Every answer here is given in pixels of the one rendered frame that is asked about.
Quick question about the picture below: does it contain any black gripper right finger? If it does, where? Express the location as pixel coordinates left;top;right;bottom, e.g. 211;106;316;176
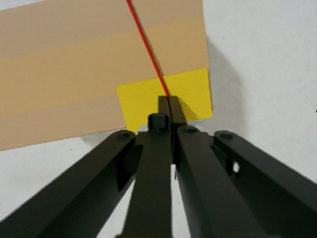
168;96;317;238

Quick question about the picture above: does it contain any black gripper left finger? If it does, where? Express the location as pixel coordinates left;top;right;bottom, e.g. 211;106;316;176
0;95;174;238

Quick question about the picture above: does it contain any brown cardboard box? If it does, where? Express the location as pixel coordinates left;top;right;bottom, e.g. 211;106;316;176
0;0;214;151

